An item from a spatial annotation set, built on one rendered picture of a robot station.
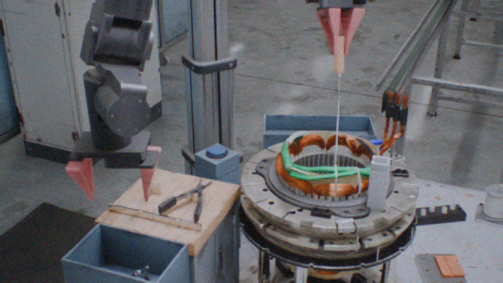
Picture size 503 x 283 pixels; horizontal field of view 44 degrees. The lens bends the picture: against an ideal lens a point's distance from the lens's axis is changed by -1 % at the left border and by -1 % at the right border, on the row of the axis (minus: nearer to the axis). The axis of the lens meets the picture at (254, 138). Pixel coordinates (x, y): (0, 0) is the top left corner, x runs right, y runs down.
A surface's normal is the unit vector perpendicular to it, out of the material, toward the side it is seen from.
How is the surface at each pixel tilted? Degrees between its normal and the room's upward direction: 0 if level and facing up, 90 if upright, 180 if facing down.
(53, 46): 90
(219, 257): 90
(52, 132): 83
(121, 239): 90
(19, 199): 0
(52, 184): 0
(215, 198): 0
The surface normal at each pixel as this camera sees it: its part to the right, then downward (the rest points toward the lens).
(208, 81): 0.49, 0.39
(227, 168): 0.72, 0.31
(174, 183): 0.00, -0.89
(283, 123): -0.03, 0.45
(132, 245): -0.36, 0.42
